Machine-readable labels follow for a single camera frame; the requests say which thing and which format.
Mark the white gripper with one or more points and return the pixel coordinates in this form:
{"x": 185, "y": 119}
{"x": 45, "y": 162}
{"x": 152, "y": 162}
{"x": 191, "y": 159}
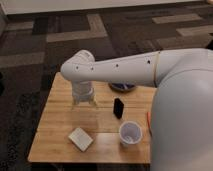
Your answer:
{"x": 82, "y": 92}

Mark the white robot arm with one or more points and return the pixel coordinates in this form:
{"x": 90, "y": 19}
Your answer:
{"x": 182, "y": 107}

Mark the black standing eraser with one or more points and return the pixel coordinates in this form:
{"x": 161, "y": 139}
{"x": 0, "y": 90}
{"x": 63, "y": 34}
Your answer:
{"x": 118, "y": 108}

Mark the dark blue bowl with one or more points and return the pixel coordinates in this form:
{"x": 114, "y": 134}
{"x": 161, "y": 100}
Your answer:
{"x": 122, "y": 87}

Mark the wooden table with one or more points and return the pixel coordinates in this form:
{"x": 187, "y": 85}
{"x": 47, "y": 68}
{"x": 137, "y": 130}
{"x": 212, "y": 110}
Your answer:
{"x": 60, "y": 117}

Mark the clear plastic cup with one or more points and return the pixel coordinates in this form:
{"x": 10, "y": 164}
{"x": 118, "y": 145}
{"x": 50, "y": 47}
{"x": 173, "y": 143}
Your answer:
{"x": 130, "y": 133}

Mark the orange carrot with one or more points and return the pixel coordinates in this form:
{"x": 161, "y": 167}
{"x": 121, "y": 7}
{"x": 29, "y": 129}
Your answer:
{"x": 148, "y": 115}

